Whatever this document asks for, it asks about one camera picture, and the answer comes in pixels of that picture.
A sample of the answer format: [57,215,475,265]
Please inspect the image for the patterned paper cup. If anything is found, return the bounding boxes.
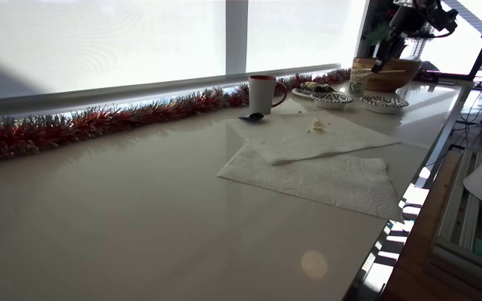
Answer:
[348,66,371,98]

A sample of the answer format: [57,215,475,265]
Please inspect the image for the small dark blue wrapper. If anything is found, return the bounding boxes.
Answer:
[237,111,266,124]

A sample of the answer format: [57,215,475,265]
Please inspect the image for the dark snack bag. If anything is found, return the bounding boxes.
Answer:
[301,81,338,96]

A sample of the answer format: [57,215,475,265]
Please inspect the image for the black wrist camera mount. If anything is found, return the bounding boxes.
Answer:
[418,0,460,41]

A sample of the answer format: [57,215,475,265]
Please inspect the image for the white mug red inside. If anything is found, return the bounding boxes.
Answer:
[247,74,289,116]

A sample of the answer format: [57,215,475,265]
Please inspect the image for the cream plastic stick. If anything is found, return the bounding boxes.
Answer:
[306,119,329,136]

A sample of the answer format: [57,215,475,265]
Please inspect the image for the white paper towel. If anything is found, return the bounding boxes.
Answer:
[224,109,401,168]
[216,143,403,221]

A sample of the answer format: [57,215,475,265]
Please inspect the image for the grey window rail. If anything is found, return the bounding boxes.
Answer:
[0,63,343,116]

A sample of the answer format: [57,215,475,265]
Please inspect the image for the red silver tinsel garland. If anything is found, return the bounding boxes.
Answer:
[0,68,354,166]

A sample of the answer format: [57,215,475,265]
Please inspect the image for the blue patterned paper bowl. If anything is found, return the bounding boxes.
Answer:
[311,89,354,113]
[356,91,411,116]

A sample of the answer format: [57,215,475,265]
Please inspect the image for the grey window mullion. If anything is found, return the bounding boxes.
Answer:
[224,0,249,78]

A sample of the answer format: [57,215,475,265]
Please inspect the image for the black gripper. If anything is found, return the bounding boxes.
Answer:
[370,6,423,76]

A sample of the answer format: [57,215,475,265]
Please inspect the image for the round wooden container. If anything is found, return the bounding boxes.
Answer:
[351,56,425,96]

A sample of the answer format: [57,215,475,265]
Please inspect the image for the aluminium frame rails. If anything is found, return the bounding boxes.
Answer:
[430,150,482,282]

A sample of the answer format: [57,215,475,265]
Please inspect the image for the white round plate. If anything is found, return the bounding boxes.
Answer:
[289,83,338,103]

